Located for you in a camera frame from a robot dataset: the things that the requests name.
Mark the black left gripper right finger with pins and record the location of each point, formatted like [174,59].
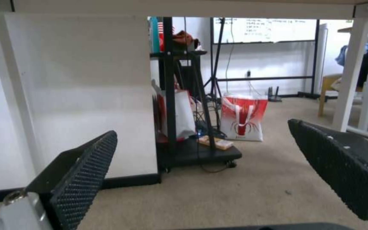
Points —
[343,163]

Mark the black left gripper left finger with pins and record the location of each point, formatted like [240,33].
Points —
[75,177]

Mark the red white delivery bag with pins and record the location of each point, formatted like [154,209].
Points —
[242,117]

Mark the white red shopping bag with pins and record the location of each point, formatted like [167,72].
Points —
[179,115]

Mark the wooden chair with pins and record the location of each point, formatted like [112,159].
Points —
[329,91]

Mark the black wifi router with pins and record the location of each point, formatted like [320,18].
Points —
[274,94]

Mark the blue cloth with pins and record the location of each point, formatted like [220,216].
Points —
[342,56]

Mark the black rolling shelf cart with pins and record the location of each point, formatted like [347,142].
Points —
[184,134]

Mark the whiteboard on black stand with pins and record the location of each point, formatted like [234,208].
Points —
[267,31]

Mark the black tripod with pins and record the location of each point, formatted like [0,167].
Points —
[214,79]

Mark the red brown cloth bundle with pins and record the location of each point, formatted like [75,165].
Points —
[185,38]

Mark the white table frame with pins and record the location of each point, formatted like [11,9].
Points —
[184,9]

